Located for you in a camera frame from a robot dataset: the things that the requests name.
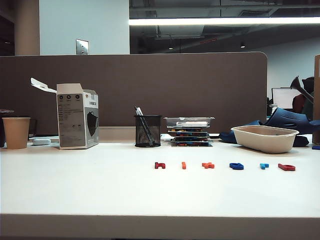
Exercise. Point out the computer monitor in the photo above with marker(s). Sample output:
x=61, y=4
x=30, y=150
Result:
x=282, y=98

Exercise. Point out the brown paper cup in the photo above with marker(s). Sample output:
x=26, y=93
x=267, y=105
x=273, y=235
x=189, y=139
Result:
x=16, y=133

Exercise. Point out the wooden post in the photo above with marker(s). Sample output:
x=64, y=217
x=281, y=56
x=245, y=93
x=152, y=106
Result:
x=317, y=100

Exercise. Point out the orange letter i magnet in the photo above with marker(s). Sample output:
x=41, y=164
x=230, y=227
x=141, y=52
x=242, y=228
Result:
x=184, y=165

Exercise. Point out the brown desk partition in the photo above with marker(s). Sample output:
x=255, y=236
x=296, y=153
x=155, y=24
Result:
x=175, y=87

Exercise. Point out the seated person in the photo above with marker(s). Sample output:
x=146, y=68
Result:
x=298, y=105

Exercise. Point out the grey funnel-shaped lamp head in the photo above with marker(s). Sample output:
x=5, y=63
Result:
x=296, y=83

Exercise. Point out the silver wall plate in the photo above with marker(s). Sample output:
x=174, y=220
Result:
x=82, y=47

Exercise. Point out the clear ballpoint pen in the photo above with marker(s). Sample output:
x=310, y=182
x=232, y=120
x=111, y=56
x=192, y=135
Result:
x=138, y=111

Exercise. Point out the red letter n magnet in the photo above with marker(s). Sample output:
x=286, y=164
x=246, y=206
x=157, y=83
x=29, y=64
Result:
x=157, y=165

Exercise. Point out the white grey face mask box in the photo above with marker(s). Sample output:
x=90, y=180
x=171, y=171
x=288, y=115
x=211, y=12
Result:
x=72, y=120

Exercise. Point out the black mesh pen holder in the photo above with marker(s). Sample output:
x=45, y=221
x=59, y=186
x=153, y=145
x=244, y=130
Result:
x=150, y=135

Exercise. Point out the red letter b magnet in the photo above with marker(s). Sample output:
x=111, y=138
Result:
x=283, y=166

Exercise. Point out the small white case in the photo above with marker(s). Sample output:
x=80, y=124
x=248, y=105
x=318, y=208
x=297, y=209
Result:
x=41, y=141

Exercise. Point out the blue letter e magnet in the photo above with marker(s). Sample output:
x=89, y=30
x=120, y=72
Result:
x=317, y=147

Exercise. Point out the beige oval paper bowl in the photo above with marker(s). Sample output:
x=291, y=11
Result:
x=265, y=142

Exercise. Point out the dark blue letter g magnet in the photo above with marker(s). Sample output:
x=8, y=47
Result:
x=233, y=165

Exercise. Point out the light blue letter r magnet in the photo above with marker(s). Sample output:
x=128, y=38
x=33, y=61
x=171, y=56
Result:
x=263, y=166

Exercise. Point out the ceiling light strip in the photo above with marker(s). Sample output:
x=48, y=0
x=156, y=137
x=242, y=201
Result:
x=212, y=21

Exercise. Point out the orange letter x magnet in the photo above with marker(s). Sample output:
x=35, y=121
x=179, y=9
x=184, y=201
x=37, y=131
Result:
x=208, y=165

